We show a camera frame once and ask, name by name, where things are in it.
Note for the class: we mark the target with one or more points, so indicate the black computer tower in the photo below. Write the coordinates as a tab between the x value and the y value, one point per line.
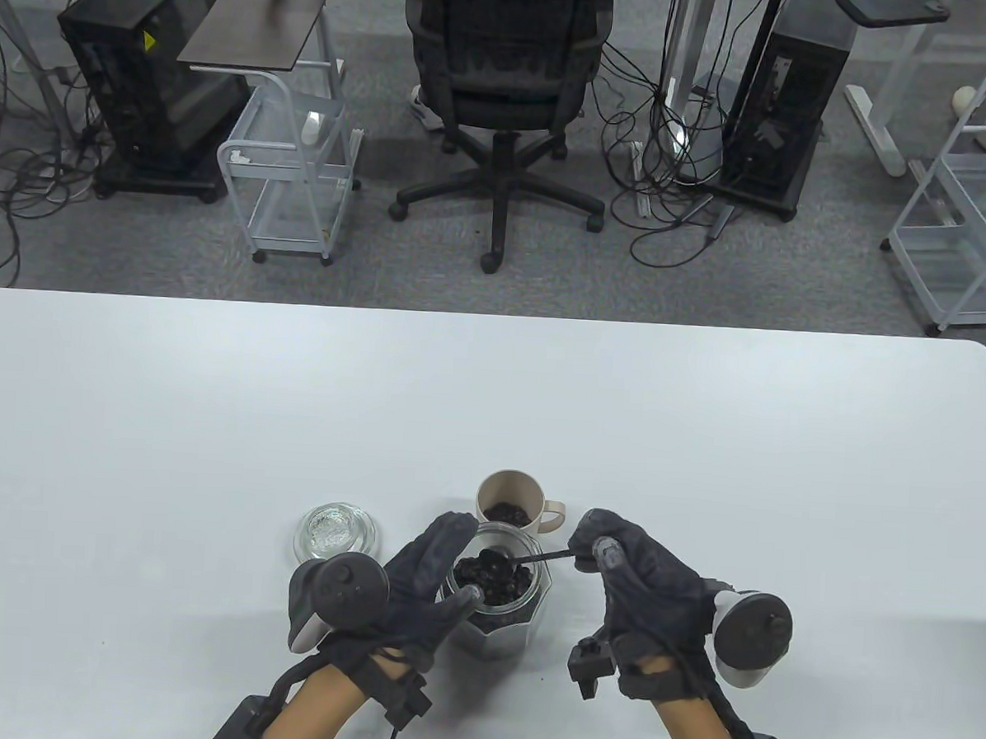
145	79
791	113

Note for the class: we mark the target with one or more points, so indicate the small coffee bean portion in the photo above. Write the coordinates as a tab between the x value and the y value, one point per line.
510	512

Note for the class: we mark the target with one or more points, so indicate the clear glass jar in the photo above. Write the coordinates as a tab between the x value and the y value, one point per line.
529	627

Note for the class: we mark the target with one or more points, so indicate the clear glass jar lid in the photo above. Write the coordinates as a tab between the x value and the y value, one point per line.
336	535

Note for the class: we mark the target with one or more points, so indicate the grey round stand base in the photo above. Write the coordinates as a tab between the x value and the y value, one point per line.
703	141

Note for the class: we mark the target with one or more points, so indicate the black measuring scoop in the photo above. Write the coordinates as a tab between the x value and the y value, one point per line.
495	561

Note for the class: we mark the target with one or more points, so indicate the white power strip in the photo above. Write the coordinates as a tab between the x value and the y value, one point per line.
638	166

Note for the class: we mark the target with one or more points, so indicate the person's left forearm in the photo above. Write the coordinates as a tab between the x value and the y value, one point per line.
318	707

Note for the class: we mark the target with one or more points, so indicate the person's right hand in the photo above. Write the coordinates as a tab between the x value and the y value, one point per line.
655	593

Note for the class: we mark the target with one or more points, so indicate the black stand tray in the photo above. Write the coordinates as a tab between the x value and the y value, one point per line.
892	9

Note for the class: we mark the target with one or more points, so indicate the white desk column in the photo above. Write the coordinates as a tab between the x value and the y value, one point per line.
684	33

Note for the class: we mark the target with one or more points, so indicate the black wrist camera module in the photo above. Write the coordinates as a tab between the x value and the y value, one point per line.
593	664
405	699

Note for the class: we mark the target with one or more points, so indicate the black round tracking controller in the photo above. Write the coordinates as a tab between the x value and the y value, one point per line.
350	585
756	631

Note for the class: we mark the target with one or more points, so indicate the white cart with brown top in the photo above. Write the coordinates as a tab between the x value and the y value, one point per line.
255	27

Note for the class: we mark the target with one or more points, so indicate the grey desk leg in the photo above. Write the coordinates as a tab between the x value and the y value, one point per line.
30	56

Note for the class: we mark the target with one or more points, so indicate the white desk foot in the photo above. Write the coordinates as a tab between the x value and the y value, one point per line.
873	121

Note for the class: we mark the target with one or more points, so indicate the person's left hand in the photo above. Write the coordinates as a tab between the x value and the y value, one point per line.
421	564

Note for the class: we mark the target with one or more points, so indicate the black office chair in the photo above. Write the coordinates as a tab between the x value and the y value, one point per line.
509	56

